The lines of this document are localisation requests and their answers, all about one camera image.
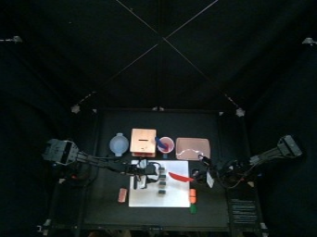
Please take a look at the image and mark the white cutting board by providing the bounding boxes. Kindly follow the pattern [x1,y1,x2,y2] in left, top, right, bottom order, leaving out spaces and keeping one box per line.
[127,159,191,208]

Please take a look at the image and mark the pink square plate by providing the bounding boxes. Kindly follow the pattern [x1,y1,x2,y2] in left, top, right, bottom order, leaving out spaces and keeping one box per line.
[175,137,211,161]

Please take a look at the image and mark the white paper tag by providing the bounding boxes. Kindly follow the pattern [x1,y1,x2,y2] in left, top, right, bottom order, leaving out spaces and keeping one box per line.
[206,170,217,189]

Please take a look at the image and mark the pink salmon toy piece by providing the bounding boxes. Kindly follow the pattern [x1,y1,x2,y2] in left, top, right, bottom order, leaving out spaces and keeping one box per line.
[118,187,128,204]

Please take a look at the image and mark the orange toy carrot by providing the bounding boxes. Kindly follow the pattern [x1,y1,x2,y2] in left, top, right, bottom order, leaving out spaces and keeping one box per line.
[189,188,198,215]

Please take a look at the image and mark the wooden toy box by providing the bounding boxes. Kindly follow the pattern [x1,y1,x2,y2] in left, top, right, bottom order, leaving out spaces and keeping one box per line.
[128,128,159,158]

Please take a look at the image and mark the blue toy spoon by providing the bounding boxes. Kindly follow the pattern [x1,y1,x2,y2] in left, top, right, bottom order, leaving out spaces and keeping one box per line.
[154,137,169,153]

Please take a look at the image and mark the pink cup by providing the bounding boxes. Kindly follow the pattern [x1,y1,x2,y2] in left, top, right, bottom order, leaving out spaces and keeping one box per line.
[157,136,175,155]

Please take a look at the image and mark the black panel with white text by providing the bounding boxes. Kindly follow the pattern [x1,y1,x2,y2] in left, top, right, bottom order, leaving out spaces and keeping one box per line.
[227,188,260,231]

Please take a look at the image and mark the black cable bundle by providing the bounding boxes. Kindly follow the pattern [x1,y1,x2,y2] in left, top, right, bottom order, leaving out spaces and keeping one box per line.
[215,168,256,190]

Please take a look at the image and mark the thin diagonal frame rod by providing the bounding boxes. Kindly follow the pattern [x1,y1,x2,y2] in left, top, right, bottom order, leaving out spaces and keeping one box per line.
[115,0,242,110]
[75,0,221,107]

